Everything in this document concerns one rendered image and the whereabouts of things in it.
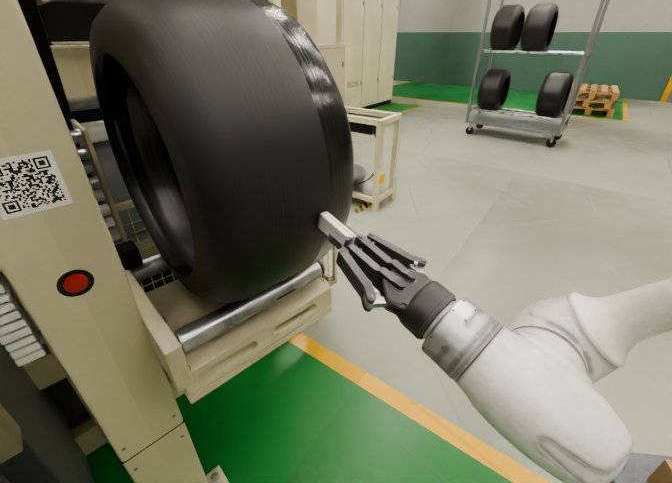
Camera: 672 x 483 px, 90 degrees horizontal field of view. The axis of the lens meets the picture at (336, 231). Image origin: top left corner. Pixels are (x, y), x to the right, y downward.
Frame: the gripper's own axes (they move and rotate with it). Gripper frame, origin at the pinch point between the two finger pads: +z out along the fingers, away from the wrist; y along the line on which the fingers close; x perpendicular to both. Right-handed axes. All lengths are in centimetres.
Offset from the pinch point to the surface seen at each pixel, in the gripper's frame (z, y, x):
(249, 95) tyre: 12.3, 8.1, -17.7
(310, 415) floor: 5, -17, 117
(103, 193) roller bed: 62, 20, 25
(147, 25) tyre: 25.0, 14.8, -22.4
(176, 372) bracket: 5.4, 26.0, 23.6
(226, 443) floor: 19, 14, 120
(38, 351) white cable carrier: 19.1, 40.7, 20.5
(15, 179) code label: 24.7, 33.6, -5.4
